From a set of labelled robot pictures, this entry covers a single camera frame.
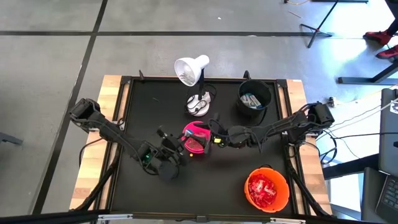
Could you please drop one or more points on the orange pumpkin face bucket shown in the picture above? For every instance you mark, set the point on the orange pumpkin face bucket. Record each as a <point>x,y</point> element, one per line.
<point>281,193</point>

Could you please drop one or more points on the grey desk foot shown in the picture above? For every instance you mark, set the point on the grey desk foot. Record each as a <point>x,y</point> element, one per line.
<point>11,138</point>

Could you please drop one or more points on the pink pumpkin face bucket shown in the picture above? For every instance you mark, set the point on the pink pumpkin face bucket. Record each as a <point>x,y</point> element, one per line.
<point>196,124</point>

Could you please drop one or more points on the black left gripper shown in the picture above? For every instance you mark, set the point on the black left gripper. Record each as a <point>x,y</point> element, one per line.
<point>171,158</point>

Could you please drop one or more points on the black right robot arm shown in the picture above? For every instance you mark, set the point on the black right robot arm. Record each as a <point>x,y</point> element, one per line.
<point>292,124</point>

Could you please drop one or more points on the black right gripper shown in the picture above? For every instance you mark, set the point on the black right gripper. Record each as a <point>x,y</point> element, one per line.
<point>236,137</point>

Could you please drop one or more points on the person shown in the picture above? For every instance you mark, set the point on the person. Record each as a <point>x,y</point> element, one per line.
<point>393,15</point>

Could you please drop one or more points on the black pumpkin face bucket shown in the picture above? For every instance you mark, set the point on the black pumpkin face bucket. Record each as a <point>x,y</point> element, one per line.
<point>262,87</point>

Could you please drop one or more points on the grey computer monitor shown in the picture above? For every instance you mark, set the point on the grey computer monitor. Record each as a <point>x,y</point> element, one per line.
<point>388,140</point>

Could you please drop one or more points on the black keyboard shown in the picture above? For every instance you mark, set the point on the black keyboard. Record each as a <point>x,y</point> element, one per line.
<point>388,196</point>

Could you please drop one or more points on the black frame crossbar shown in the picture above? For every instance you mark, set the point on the black frame crossbar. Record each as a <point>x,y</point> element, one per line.
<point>62,217</point>

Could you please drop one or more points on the red candy pack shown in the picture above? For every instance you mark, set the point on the red candy pack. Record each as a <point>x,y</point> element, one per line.
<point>256,199</point>
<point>262,186</point>
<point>271,192</point>
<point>253,182</point>

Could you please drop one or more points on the white blue chocolate bar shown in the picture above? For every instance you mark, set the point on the white blue chocolate bar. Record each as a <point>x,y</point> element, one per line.
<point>255,101</point>
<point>188,132</point>
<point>248,105</point>
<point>245,99</point>

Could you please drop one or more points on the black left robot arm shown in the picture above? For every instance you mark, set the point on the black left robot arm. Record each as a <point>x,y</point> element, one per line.
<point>109,129</point>

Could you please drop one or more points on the black tripod stand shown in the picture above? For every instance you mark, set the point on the black tripod stand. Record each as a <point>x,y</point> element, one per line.
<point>316,30</point>

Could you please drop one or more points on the red shoe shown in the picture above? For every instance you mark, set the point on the red shoe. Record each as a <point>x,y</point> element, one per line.
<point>388,53</point>
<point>377,37</point>

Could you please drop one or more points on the black standing desk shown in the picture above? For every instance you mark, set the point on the black standing desk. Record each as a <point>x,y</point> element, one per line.
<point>357,80</point>

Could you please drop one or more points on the white desk lamp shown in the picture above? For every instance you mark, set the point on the white desk lamp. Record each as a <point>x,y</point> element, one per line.
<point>186,70</point>

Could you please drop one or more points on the black floor plug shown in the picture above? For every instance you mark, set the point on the black floor plug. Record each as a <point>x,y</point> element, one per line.
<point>331,101</point>

